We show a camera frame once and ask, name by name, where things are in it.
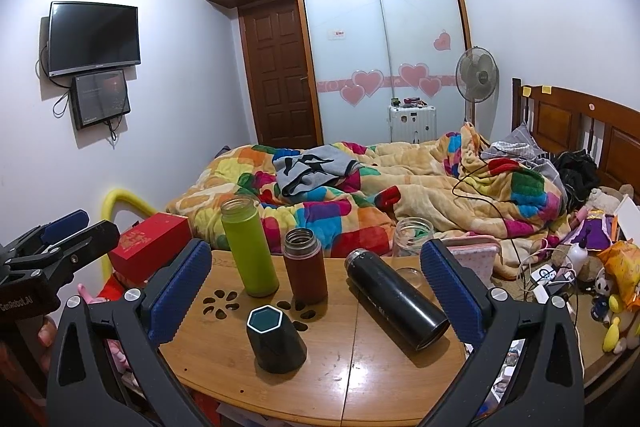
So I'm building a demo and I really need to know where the pink notebook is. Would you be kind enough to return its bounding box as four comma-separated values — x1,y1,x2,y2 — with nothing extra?
440,236,502,289

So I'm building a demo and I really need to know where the red gift box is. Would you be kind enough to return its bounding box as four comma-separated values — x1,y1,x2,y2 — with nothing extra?
107,213,193,285

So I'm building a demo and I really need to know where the beige plush toy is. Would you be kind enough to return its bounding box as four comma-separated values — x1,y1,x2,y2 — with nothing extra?
585,186,636,214

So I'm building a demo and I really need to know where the white power strip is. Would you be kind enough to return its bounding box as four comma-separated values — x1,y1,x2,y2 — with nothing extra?
530,264,576,303

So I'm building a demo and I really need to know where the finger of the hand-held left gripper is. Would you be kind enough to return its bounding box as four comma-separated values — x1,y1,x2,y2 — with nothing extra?
0,208,91,264
10,219,121,281

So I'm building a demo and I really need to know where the white suitcase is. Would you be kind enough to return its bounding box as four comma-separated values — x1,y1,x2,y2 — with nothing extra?
389,104,437,142

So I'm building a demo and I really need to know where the grey and black garment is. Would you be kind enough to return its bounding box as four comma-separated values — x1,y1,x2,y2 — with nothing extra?
272,145,368,198

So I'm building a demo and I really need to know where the purple dressed doll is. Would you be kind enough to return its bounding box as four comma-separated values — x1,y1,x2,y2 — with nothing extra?
570,207,621,250

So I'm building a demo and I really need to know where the clear glass jar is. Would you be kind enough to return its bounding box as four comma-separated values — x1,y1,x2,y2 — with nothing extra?
391,217,435,290

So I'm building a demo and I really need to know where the black thermos flask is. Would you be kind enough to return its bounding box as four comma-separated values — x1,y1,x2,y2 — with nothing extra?
344,248,451,352

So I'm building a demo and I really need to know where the colourful patchwork blanket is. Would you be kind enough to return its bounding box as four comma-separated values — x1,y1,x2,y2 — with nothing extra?
165,122,571,280

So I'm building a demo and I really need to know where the yellow padded tube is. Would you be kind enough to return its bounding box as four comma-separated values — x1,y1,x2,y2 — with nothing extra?
101,189,158,268

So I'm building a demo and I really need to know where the standing fan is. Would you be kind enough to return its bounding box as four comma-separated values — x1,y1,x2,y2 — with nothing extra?
455,46,500,128

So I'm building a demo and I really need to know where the small black monitor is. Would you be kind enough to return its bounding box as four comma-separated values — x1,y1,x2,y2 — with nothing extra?
70,69,132,130

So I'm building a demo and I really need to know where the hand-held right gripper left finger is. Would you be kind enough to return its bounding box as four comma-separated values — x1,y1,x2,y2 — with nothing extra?
46,238,221,427

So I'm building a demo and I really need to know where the grey striped pillow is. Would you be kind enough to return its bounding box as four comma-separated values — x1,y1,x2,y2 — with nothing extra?
482,123,568,198

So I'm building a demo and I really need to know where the yellow toy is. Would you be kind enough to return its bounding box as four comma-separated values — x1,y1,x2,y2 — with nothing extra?
602,307,640,353

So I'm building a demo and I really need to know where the wooden headboard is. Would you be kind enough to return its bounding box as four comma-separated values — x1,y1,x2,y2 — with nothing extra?
511,78,640,208

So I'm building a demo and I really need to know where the green bottle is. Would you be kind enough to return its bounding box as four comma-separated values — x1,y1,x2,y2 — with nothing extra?
220,197,280,298

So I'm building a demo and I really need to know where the wall-mounted black television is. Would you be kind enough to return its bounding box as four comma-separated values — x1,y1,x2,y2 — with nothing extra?
47,1,141,78

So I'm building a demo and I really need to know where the black cable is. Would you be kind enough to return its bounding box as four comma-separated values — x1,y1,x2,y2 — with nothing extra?
452,147,523,280

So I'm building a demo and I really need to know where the orange snack bag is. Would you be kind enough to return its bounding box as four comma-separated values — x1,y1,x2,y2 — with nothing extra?
597,241,640,308

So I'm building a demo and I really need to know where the person's left hand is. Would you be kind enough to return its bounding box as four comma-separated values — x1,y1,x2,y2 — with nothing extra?
36,316,57,350

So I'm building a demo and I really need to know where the brown wooden door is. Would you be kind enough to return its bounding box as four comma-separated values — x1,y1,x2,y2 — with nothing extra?
239,4,321,148

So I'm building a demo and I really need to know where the pink cloth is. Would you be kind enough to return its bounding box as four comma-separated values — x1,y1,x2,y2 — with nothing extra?
77,284,131,375

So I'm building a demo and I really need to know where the black cloth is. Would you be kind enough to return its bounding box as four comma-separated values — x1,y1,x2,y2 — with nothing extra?
555,150,601,208

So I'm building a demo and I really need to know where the brown bottle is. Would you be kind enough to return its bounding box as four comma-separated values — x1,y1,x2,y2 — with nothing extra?
282,228,328,306

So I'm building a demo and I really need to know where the wooden wardrobe with heart stickers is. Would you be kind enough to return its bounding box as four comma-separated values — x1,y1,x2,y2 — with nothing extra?
201,0,473,148

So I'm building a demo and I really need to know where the dark green hexagonal cup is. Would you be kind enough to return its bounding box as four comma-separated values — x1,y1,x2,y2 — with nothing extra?
246,305,308,374

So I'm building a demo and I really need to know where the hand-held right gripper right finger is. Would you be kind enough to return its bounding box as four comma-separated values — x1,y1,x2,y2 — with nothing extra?
415,238,586,427

